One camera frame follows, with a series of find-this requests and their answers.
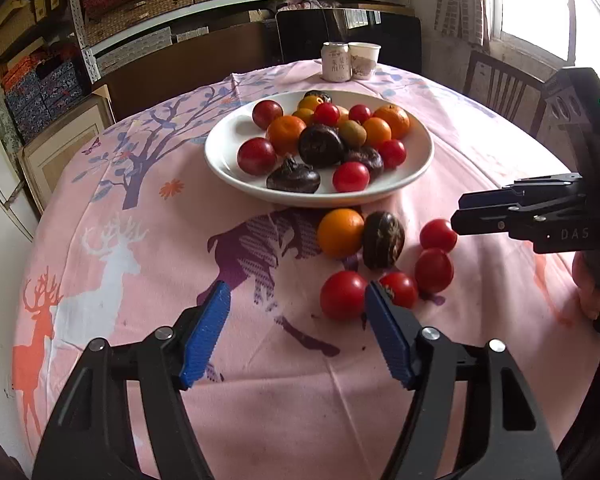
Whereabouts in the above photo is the green yellow round fruit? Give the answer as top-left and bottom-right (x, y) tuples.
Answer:
(338, 120), (367, 149)

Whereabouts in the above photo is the white patterned flat box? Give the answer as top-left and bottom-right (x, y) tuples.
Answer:
(95, 27), (173, 75)

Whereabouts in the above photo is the large orange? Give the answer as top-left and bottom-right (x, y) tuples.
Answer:
(317, 208), (365, 259)

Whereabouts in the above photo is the stack of yellow boxes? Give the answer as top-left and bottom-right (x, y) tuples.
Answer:
(0, 0), (63, 61)

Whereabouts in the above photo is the red plum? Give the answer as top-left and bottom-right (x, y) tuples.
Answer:
(252, 100), (284, 129)
(237, 138), (277, 176)

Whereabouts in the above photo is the pink drink can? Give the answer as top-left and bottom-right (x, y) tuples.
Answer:
(321, 42), (352, 82)

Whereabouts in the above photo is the white paper cup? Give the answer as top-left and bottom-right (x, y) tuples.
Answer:
(348, 42), (382, 81)

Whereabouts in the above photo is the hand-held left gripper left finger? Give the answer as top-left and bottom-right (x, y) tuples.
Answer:
(32, 281), (231, 480)

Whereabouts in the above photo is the brown cardboard sheet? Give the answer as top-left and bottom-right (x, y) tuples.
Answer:
(97, 22), (277, 122)

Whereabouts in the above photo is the marble slab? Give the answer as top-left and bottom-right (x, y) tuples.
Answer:
(0, 57), (27, 167)

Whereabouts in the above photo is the pink deer printed tablecloth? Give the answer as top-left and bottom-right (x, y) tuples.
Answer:
(12, 57), (600, 480)

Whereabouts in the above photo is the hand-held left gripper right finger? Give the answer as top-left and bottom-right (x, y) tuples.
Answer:
(364, 281), (563, 480)

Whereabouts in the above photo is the dark water chestnut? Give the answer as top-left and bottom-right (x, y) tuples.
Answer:
(298, 125), (345, 167)
(266, 156), (322, 194)
(343, 146), (385, 178)

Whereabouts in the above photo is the white board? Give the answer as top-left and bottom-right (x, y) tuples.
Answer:
(0, 147), (37, 243)

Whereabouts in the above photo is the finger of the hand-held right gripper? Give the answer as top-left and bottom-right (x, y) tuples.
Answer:
(458, 174), (586, 211)
(451, 199), (588, 239)

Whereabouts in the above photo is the stack of blue patterned boxes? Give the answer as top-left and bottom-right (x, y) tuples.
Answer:
(1, 45), (95, 145)

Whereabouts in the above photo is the black panel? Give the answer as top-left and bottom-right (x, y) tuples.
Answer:
(274, 8), (424, 77)

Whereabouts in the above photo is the metal shelf rack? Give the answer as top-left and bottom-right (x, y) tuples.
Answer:
(66, 0), (417, 87)

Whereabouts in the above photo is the bright window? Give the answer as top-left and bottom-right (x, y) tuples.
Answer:
(480, 0), (600, 77)

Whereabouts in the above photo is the white plate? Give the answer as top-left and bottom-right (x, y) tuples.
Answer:
(204, 90), (435, 209)

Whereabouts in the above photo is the dark wooden slatted chair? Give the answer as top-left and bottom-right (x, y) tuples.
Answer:
(462, 50), (552, 137)

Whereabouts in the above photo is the wooden framed panel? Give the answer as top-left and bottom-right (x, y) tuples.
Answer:
(17, 85), (117, 212)

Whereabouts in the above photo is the person's right hand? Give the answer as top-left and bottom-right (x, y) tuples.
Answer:
(572, 251), (600, 321)

